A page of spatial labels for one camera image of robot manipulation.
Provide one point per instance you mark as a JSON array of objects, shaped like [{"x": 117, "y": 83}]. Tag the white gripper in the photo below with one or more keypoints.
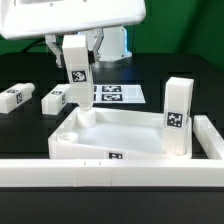
[{"x": 31, "y": 18}]

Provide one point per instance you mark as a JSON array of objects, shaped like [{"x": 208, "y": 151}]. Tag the white desk top tray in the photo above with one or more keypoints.
[{"x": 117, "y": 134}]

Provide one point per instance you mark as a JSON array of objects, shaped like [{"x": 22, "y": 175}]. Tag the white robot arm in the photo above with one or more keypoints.
[{"x": 113, "y": 46}]

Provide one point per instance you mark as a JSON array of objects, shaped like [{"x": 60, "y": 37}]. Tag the fiducial marker sheet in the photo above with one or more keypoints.
[{"x": 113, "y": 93}]

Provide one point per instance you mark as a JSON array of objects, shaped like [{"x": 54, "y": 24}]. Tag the white L-shaped fence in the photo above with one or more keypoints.
[{"x": 111, "y": 173}]

